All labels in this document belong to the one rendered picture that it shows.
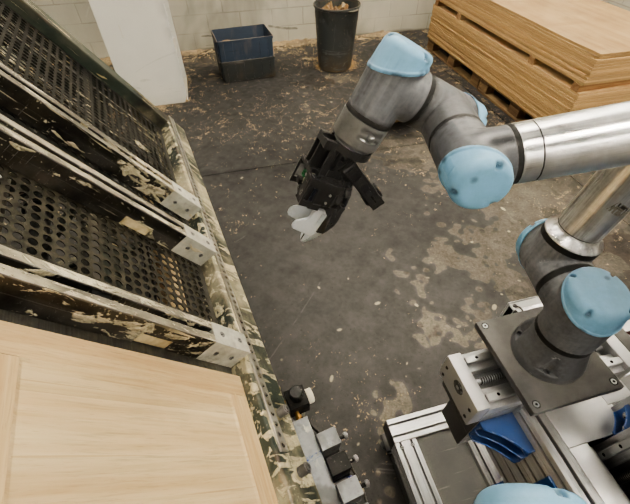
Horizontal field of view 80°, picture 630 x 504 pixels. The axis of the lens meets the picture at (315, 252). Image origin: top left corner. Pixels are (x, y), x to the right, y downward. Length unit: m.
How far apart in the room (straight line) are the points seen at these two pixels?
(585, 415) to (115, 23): 4.08
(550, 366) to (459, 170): 0.59
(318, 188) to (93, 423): 0.50
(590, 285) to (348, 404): 1.34
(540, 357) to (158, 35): 3.88
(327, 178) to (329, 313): 1.62
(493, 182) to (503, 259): 2.23
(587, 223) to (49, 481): 0.94
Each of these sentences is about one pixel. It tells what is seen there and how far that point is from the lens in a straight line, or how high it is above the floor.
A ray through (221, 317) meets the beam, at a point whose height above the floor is 0.89.
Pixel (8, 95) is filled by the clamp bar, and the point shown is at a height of 1.40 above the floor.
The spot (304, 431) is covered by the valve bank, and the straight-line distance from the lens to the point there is 1.13.
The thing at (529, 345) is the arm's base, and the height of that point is 1.09.
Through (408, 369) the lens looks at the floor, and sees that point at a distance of 2.06.
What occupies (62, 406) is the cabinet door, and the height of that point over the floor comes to 1.26.
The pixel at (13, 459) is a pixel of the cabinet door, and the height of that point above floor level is 1.31.
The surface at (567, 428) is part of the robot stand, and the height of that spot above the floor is 0.95.
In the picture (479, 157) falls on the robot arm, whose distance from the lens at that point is 0.47.
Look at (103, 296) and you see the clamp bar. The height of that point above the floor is 1.26.
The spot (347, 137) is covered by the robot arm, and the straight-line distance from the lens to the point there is 0.57.
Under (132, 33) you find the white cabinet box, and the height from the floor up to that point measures 0.66.
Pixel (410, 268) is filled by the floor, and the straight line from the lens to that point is 2.45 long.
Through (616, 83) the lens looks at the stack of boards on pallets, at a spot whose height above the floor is 0.53.
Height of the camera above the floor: 1.82
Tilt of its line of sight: 48 degrees down
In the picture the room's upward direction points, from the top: straight up
